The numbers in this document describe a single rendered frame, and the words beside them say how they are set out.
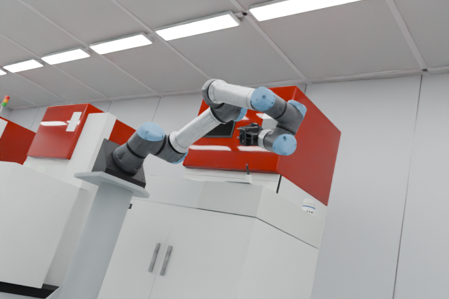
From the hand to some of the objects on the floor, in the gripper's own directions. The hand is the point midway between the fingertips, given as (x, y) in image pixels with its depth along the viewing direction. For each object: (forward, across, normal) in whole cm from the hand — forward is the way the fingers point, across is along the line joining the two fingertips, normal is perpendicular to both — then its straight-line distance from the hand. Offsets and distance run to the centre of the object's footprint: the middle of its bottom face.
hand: (244, 131), depth 180 cm
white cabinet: (+26, +128, -25) cm, 133 cm away
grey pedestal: (+17, +94, -88) cm, 130 cm away
